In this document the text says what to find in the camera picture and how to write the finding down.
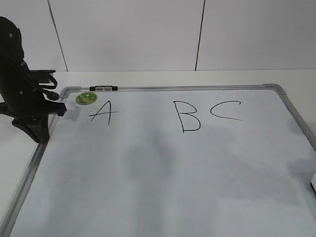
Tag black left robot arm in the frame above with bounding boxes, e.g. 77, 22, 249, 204
0, 17, 67, 143

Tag black and grey board clip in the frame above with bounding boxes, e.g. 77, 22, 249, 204
89, 85, 118, 91

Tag white board with grey frame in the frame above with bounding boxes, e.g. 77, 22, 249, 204
0, 84, 316, 237

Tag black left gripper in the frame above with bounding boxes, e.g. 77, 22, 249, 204
0, 70, 66, 143

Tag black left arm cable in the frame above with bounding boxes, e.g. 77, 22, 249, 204
34, 73, 60, 101

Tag round green magnet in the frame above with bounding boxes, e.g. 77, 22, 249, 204
76, 91, 98, 106

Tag white board eraser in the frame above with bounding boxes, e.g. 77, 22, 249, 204
310, 173, 316, 194

